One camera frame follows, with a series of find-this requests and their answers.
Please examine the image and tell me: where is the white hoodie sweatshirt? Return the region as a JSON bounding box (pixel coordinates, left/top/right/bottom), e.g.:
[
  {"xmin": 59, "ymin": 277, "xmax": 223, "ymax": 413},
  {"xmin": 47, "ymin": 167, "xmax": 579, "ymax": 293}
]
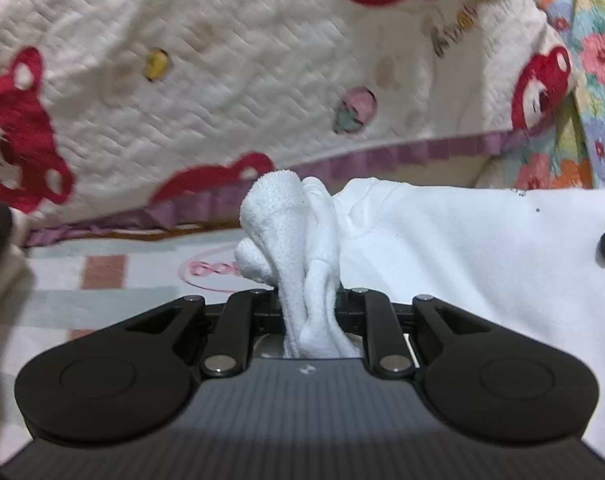
[{"xmin": 235, "ymin": 170, "xmax": 605, "ymax": 457}]

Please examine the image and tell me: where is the floral patterned quilt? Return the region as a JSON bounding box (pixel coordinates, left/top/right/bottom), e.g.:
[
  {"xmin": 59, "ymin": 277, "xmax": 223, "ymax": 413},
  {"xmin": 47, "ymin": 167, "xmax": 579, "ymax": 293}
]
[{"xmin": 497, "ymin": 0, "xmax": 605, "ymax": 191}]

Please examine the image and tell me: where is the patterned play mat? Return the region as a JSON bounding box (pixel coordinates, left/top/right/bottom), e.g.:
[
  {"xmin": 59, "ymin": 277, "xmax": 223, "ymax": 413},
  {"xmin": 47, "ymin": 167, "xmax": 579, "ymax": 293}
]
[{"xmin": 0, "ymin": 230, "xmax": 255, "ymax": 464}]

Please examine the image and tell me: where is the cream folded garment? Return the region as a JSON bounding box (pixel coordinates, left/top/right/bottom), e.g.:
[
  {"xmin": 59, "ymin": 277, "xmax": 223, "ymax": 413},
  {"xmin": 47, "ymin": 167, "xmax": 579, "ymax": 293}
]
[{"xmin": 0, "ymin": 209, "xmax": 37, "ymax": 351}]

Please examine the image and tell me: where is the white quilt with red bears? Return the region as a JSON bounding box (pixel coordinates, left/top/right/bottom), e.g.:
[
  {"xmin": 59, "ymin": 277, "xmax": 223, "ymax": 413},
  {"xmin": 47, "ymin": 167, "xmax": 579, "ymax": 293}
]
[{"xmin": 0, "ymin": 0, "xmax": 575, "ymax": 228}]

